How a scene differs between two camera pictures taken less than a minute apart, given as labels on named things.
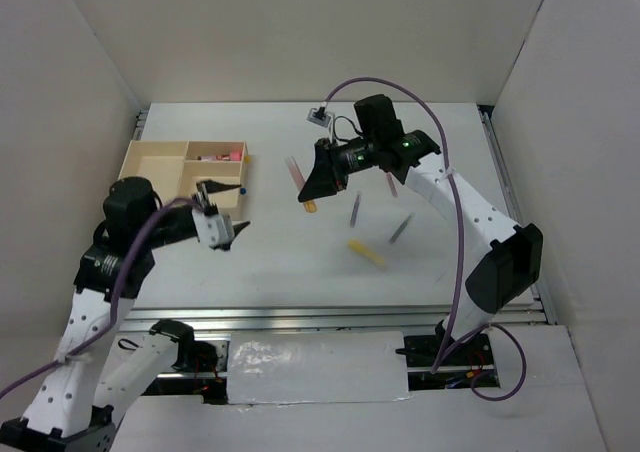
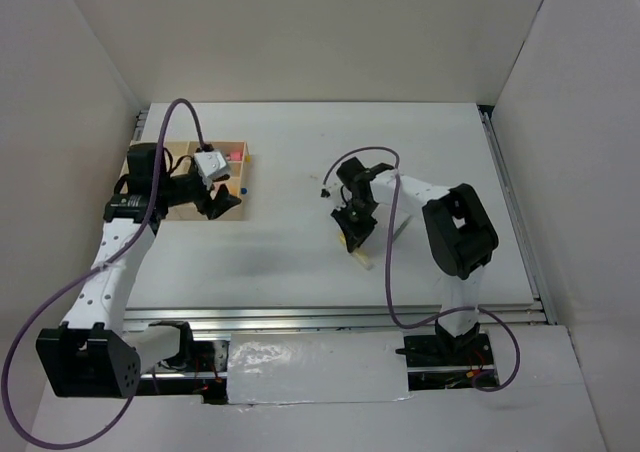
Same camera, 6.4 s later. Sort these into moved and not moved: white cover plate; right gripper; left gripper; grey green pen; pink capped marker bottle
Moved: right gripper; left gripper
Not moved: grey green pen; white cover plate; pink capped marker bottle
